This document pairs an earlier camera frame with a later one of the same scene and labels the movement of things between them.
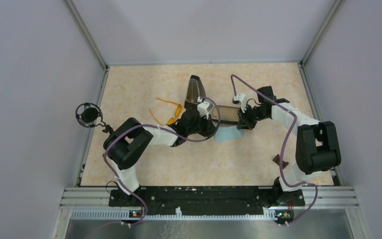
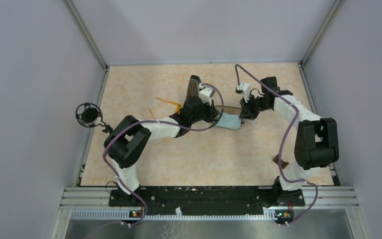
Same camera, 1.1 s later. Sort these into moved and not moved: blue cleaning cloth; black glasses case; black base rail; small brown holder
Moved: blue cleaning cloth
Not moved: black glasses case; small brown holder; black base rail
